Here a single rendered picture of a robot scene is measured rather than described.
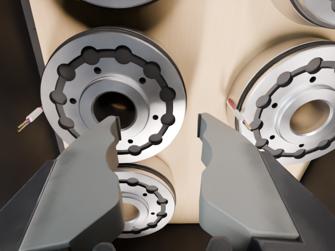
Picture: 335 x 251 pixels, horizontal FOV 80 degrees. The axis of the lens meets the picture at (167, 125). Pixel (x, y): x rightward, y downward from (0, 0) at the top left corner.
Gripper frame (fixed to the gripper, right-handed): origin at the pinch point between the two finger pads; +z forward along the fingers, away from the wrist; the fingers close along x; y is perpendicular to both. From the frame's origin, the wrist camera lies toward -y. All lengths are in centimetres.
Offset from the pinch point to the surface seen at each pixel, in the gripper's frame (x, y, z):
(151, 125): -0.6, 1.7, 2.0
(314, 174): 16.6, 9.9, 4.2
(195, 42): 3.0, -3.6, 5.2
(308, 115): 12.5, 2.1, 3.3
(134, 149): -2.1, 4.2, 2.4
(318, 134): 12.4, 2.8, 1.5
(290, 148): 11.0, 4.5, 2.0
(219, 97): 5.4, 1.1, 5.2
